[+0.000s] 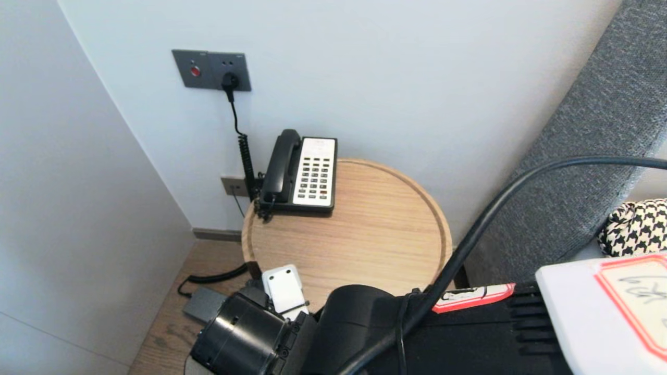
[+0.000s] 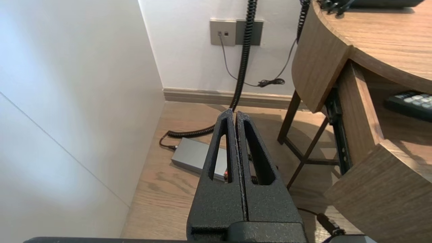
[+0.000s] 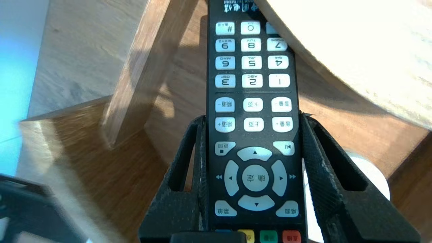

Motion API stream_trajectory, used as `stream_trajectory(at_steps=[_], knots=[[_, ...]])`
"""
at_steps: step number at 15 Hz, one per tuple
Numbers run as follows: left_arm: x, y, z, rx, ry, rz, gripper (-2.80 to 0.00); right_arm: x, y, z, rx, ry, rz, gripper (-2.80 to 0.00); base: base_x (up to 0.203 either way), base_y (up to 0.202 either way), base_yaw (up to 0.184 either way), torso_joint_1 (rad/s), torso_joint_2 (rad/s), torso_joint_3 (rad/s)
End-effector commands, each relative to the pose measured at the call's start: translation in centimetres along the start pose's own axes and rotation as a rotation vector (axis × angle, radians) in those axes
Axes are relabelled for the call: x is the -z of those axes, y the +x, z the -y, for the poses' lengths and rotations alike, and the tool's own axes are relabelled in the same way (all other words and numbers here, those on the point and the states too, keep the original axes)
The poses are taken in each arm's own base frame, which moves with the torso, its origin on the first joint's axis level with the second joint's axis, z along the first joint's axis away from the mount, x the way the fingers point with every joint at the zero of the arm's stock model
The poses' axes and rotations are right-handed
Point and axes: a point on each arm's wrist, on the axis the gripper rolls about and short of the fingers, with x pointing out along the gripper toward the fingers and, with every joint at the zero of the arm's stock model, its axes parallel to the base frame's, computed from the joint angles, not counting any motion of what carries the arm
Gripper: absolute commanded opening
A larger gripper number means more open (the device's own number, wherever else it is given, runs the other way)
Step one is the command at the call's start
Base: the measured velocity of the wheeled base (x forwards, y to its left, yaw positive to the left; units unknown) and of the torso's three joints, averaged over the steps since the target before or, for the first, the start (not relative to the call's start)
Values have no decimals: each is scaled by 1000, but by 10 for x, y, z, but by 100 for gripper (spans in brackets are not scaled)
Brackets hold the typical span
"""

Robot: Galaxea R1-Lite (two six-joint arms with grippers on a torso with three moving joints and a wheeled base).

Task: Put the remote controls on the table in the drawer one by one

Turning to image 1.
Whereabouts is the grey skirting board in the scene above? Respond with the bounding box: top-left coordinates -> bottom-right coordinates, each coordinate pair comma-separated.
193,228 -> 243,243

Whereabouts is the black coiled power cable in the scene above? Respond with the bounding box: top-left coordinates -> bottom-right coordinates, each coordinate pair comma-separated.
178,91 -> 258,300

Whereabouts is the small red bordered tag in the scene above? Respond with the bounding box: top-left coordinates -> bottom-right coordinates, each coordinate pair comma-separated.
433,283 -> 515,314

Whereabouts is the handwritten red bordered label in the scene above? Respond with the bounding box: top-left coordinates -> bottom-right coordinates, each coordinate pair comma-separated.
594,254 -> 667,360

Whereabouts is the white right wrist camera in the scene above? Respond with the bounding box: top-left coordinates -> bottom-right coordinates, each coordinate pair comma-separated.
262,265 -> 310,319

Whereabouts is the black and white desk telephone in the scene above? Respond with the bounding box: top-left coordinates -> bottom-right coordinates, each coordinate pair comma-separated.
259,136 -> 338,213

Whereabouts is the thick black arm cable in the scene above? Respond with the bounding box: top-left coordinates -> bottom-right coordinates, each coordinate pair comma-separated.
339,156 -> 667,375

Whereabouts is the grey wall power socket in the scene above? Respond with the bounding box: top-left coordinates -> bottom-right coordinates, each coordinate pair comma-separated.
207,52 -> 252,92

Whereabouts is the black white houndstooth pillow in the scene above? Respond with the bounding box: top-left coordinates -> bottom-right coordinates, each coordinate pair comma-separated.
598,198 -> 667,257

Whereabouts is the grey power adapter brick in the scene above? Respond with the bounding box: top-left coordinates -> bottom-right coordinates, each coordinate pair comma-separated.
183,287 -> 227,326

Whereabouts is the beige wall phone socket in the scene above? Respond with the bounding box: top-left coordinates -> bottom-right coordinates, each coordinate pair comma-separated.
221,176 -> 251,197

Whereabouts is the grey upholstered headboard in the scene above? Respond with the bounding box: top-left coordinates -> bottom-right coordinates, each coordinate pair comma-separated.
461,0 -> 667,287

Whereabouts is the grey switch plate red button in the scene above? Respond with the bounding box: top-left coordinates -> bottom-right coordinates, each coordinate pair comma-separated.
172,50 -> 212,89

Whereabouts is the round wooden side table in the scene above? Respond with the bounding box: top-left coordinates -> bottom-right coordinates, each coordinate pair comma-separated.
241,159 -> 453,303

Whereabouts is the black power plug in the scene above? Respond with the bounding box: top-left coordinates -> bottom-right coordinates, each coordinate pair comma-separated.
221,73 -> 240,102

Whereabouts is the black coiled handset cord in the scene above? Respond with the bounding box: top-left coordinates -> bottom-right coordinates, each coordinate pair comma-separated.
254,193 -> 277,222

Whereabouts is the black telephone handset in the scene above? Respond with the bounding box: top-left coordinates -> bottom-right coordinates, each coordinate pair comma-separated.
261,129 -> 302,204

